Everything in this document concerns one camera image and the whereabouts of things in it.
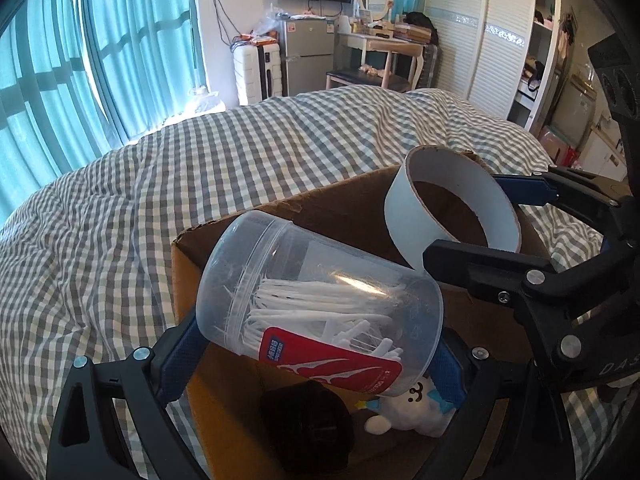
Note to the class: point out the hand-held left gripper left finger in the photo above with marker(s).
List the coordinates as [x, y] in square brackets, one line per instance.
[179, 360]

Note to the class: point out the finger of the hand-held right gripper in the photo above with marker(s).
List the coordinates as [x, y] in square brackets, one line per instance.
[475, 267]
[522, 190]

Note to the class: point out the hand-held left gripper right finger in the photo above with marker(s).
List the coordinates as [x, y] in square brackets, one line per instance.
[448, 377]

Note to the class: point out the white tape roll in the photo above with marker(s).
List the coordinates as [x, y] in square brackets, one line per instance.
[430, 210]

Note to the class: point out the brown cardboard box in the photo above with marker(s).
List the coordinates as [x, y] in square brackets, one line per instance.
[340, 210]

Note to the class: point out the clear jar of floss picks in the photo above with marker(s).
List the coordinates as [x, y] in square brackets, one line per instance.
[310, 280]

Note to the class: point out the white plush toy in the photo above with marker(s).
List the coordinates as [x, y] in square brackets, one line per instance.
[410, 406]

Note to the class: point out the pink bag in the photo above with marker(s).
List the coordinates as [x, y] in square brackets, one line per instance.
[560, 146]

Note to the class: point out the white drawer cabinet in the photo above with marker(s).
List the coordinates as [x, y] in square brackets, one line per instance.
[602, 152]

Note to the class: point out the black round object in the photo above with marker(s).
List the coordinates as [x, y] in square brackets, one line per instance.
[305, 430]

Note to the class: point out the white louvred wardrobe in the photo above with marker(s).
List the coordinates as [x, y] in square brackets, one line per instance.
[480, 35]

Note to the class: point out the black bag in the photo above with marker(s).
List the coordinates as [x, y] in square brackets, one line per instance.
[420, 22]

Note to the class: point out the wooden stool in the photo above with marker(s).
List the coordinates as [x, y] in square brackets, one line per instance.
[360, 77]

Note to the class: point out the grey checkered blanket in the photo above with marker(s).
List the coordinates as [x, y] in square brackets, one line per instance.
[200, 160]

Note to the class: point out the white vanity table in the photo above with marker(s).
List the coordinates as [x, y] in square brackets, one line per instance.
[380, 45]

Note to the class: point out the small silver refrigerator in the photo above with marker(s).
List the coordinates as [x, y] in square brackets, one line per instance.
[306, 55]

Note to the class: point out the clear plastic bag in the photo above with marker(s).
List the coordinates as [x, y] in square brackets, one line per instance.
[270, 22]
[205, 100]

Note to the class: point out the white suitcase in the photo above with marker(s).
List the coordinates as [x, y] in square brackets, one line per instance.
[255, 75]

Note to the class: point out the teal curtain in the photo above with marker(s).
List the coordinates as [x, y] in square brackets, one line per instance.
[60, 60]

